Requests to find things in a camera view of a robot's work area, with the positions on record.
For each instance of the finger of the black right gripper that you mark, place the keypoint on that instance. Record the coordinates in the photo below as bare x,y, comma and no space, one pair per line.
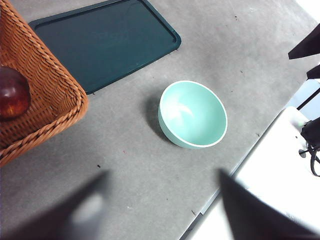
310,46
315,73

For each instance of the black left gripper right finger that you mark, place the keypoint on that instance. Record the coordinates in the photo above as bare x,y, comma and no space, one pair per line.
250,220

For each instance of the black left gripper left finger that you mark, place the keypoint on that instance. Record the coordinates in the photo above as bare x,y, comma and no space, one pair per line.
37,225

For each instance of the teal bowl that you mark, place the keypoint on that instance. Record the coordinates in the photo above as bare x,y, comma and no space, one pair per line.
195,115

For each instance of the dark red plum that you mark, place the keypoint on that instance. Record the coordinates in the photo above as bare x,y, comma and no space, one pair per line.
12,95

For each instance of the brown wicker basket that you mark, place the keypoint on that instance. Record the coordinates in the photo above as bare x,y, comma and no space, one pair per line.
45,75

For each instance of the dark rectangular tray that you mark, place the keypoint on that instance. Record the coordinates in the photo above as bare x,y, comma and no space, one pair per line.
105,42

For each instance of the white front camera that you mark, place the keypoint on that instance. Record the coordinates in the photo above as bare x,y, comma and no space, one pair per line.
292,117

